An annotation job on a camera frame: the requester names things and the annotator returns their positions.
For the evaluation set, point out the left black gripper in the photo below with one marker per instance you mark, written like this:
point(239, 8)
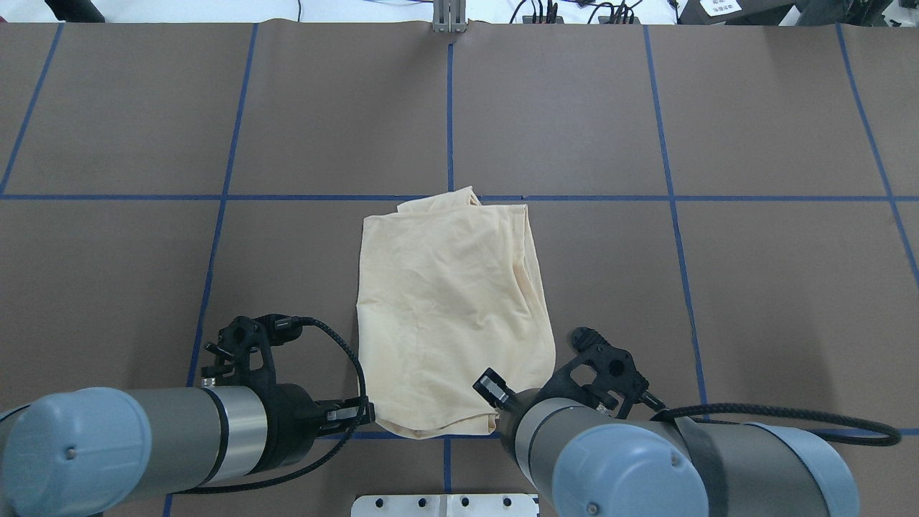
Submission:
point(293, 420)

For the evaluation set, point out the beige long-sleeve printed shirt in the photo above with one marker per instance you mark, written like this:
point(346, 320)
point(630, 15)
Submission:
point(448, 288)

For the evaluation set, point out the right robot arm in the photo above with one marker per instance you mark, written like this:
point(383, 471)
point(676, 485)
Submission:
point(585, 463)

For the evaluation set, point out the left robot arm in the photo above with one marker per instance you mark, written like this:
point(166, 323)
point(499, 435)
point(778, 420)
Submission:
point(83, 452)

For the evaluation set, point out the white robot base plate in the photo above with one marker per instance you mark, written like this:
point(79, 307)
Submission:
point(481, 504)

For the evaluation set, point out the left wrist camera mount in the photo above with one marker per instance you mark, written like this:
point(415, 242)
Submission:
point(243, 352)

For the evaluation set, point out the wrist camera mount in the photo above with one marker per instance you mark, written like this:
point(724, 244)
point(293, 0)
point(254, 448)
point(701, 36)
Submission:
point(243, 352)
point(601, 377)

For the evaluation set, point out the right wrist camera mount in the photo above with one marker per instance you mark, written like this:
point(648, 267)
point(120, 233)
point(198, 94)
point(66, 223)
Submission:
point(601, 377)

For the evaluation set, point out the aluminium frame post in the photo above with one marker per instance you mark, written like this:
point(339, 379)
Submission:
point(449, 16)

